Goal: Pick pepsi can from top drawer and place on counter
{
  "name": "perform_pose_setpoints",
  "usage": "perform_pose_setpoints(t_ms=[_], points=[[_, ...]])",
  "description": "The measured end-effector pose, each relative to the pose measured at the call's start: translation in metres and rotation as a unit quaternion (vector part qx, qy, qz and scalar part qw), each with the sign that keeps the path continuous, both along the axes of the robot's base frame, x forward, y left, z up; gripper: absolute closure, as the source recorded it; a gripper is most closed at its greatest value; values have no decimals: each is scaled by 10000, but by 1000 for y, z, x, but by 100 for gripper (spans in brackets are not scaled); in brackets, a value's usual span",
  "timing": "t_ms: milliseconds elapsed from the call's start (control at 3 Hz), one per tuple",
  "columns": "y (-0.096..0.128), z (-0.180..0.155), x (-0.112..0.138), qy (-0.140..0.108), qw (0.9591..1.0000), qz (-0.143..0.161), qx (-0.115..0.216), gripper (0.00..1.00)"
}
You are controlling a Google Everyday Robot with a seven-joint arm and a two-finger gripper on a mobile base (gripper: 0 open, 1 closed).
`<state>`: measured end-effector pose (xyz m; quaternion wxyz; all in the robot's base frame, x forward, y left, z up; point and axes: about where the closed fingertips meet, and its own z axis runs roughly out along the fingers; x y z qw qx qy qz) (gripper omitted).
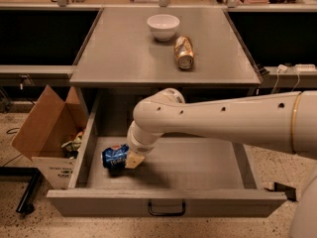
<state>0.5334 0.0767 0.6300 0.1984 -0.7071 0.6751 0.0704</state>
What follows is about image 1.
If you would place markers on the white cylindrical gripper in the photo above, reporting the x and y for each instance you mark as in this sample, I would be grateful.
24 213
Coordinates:
143 147

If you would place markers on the blue pepsi can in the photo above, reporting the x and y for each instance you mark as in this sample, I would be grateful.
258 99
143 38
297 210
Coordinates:
115 157

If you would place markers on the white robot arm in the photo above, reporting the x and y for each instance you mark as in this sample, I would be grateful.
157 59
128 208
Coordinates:
284 122

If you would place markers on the grey open top drawer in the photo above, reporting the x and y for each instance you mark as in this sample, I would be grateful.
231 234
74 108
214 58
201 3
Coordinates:
214 178

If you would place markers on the grey counter cabinet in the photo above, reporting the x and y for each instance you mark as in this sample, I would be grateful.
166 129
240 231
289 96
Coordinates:
123 53

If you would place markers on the gold soda can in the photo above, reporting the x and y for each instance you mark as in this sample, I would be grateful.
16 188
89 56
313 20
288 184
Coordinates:
183 52

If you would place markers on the crumpled trash in box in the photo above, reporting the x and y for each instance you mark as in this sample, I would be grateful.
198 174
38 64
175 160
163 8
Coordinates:
71 148

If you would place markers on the brown cardboard box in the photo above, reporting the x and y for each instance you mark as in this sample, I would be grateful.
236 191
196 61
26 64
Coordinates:
51 123

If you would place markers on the white ceramic bowl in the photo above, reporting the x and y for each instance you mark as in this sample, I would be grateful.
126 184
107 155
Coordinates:
163 26

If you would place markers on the white power adapter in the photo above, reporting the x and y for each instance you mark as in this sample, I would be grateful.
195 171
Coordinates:
282 68

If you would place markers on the black drawer handle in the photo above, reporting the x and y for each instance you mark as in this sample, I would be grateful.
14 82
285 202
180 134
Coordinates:
166 210

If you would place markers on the black floor cable box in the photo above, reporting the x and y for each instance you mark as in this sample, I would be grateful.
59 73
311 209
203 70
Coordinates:
289 191

